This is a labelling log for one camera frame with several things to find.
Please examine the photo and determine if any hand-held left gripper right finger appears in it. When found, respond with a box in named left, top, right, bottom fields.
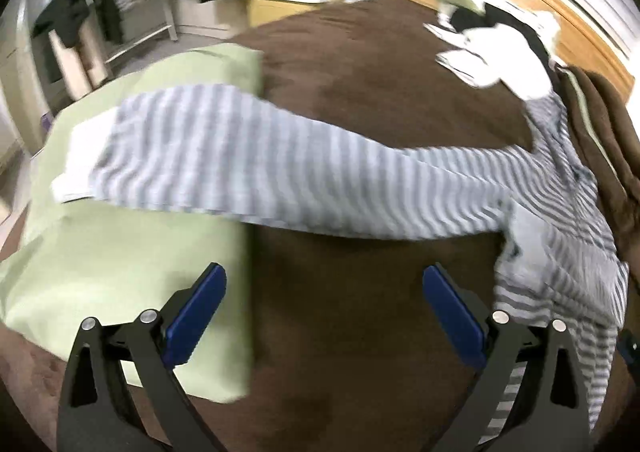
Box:
left=422, top=263, right=596, bottom=452

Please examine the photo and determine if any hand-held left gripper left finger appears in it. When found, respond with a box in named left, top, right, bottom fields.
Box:
left=56, top=262, right=228, bottom=452

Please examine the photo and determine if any grey striped hoodie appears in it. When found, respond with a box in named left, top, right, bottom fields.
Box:
left=51, top=82, right=631, bottom=452

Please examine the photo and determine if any grey clothes rack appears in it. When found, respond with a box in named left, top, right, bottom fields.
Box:
left=70, top=0, right=179, bottom=70

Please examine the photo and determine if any light green blanket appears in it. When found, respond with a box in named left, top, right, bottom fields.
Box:
left=0, top=42, right=266, bottom=405

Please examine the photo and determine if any folded brown blanket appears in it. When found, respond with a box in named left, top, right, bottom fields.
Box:
left=552, top=64, right=640, bottom=260

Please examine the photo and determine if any brown covered bed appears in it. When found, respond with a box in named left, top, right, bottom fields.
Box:
left=0, top=0, right=640, bottom=452

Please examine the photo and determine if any white garment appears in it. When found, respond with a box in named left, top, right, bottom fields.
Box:
left=422, top=6, right=563, bottom=100

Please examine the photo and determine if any black garment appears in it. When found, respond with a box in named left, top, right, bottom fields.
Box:
left=450, top=2, right=558, bottom=77

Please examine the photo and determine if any yellow wooden nightstand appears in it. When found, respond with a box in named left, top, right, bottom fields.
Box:
left=247, top=0, right=346, bottom=28

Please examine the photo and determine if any dark green jacket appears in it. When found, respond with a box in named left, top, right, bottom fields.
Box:
left=31, top=0, right=92, bottom=50

